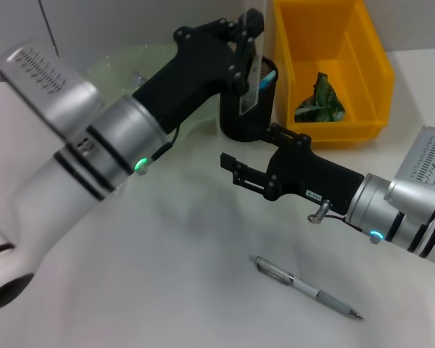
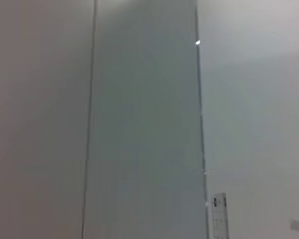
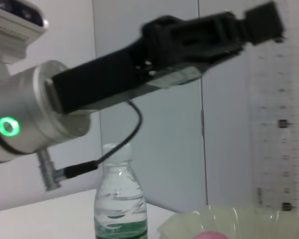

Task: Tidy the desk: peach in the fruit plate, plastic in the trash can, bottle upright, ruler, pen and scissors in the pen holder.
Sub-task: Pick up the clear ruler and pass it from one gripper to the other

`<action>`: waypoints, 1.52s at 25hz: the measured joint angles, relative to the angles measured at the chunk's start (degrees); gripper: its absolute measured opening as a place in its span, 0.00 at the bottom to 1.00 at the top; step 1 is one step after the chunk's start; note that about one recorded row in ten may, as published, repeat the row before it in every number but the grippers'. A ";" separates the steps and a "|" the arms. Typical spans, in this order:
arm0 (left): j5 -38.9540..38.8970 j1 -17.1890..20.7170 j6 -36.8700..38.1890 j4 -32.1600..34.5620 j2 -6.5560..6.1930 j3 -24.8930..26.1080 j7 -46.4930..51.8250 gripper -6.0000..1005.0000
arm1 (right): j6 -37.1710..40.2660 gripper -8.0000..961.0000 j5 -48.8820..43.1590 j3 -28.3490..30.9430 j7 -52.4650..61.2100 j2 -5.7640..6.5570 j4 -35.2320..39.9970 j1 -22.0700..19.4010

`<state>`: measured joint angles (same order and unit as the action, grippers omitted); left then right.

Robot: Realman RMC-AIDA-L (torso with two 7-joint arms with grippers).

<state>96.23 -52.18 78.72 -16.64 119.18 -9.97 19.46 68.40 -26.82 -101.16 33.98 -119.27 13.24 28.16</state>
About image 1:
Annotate black mesh pen holder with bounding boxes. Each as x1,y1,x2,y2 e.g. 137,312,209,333
219,56,279,144

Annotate clear plastic ruler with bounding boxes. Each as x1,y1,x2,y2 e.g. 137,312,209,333
239,0,270,116

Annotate yellow plastic bin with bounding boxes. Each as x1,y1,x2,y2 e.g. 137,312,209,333
273,0,396,149

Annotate green plastic wrapper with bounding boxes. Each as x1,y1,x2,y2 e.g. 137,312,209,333
293,72,348,124

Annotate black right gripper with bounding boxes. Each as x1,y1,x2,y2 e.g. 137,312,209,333
219,122,366,218

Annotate blue capped scissors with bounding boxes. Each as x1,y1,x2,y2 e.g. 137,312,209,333
259,70,278,91

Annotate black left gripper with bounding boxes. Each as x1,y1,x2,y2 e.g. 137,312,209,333
131,9,267,134

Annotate translucent green wavy fruit plate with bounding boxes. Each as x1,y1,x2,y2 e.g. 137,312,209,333
83,43,221,131

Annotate grey white ballpoint pen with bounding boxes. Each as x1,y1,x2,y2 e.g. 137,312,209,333
249,254,363,320

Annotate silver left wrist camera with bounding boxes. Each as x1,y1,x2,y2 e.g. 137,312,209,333
0,38,104,141

